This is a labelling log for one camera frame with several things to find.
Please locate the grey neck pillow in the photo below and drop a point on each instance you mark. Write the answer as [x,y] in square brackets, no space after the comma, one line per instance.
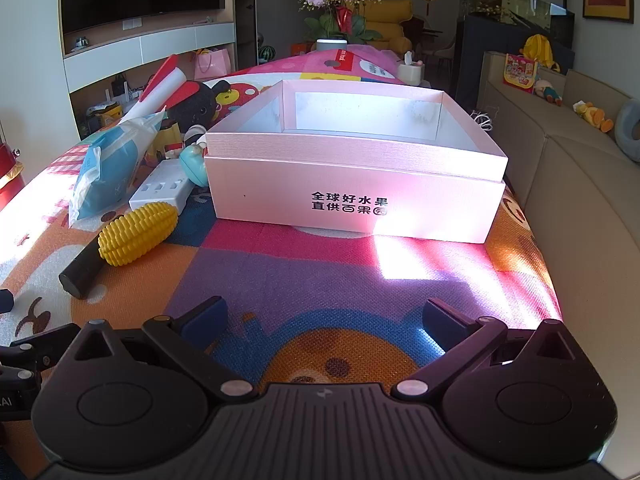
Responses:
[627,125]

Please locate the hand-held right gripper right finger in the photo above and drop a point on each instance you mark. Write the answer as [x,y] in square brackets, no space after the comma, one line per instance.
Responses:
[445,321]

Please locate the black plush toy red ears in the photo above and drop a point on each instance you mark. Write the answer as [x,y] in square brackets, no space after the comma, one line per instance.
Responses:
[197,105]

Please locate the white tissue box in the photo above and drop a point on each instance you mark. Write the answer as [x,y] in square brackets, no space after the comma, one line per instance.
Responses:
[411,74]

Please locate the pink cardboard box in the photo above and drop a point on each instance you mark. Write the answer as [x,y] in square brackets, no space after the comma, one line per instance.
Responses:
[350,180]

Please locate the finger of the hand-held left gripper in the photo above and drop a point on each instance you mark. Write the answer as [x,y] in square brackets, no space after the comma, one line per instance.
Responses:
[45,342]
[5,301]

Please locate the black cylinder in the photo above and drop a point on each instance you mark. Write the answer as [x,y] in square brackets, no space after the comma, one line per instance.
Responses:
[80,272]

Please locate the grey smart speaker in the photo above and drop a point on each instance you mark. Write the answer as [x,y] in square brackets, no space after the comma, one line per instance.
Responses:
[331,45]

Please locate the blue white wet wipes pack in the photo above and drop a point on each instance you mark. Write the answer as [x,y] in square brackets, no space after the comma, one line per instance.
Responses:
[107,165]

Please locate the small figure on shelf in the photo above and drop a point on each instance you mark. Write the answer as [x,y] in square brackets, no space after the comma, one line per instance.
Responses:
[81,43]

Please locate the yellow item on shelf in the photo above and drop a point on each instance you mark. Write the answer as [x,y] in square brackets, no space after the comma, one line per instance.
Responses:
[107,116]

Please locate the beige sofa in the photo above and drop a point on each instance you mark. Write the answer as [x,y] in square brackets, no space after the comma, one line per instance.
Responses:
[575,200]

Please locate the white power strip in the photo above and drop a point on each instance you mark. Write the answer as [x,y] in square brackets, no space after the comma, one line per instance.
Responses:
[160,187]

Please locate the orange box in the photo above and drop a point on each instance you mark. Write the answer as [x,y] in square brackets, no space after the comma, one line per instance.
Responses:
[300,50]

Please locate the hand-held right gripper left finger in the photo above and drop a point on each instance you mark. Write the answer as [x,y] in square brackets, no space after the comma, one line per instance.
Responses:
[206,321]

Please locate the glass fish tank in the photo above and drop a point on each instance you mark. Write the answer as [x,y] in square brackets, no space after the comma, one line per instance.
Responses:
[520,5]

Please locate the colourful printed bag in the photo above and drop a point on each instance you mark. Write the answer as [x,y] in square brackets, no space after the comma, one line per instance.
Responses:
[520,72]

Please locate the yellow corn toy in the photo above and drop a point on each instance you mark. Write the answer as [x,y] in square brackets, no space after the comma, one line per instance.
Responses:
[135,232]

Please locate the yellow orange plush toy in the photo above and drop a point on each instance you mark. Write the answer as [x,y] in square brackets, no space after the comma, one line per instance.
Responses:
[592,116]

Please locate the red object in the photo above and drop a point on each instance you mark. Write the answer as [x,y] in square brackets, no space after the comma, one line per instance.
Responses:
[7,175]

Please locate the yellow backpack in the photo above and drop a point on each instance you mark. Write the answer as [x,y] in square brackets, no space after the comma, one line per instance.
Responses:
[539,50]

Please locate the small plush doll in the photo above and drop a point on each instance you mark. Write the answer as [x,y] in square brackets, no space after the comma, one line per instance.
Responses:
[547,92]

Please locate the teal round toy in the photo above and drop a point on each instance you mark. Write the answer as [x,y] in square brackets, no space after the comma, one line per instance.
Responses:
[192,167]

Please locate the white wall cabinet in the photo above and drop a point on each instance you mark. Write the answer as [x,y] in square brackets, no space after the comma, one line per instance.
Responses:
[165,42]

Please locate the watermelon ball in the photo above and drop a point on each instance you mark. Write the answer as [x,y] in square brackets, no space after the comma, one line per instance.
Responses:
[267,55]

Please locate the dark tank cabinet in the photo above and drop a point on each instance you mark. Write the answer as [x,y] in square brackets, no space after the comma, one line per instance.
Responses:
[470,60]

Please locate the pink gift bag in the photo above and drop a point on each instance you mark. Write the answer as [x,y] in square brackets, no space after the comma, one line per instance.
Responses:
[212,62]

